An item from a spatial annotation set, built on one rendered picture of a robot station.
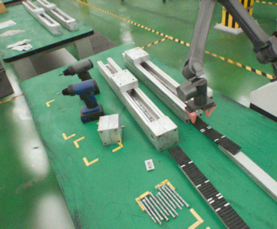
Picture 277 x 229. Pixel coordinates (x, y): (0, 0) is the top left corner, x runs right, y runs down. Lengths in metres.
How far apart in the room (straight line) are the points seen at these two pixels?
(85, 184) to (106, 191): 0.10
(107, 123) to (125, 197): 0.34
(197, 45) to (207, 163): 0.48
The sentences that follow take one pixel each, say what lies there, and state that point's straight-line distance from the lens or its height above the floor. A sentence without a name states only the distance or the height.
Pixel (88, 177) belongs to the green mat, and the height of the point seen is 0.78.
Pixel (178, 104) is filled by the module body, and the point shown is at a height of 0.86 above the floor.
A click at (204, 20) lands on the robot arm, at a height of 1.19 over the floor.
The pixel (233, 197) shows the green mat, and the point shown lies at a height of 0.78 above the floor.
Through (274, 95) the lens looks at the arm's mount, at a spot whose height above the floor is 0.88.
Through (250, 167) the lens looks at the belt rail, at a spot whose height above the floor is 0.81.
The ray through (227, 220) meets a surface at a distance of 0.83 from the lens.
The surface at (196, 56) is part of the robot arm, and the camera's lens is 1.02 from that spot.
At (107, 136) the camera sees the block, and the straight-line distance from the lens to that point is 1.09.
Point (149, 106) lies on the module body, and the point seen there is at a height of 0.86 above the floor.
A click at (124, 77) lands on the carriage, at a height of 0.90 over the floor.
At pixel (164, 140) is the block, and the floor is 0.83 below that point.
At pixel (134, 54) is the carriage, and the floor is 0.90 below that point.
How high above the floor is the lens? 1.55
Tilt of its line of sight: 37 degrees down
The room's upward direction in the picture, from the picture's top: 11 degrees counter-clockwise
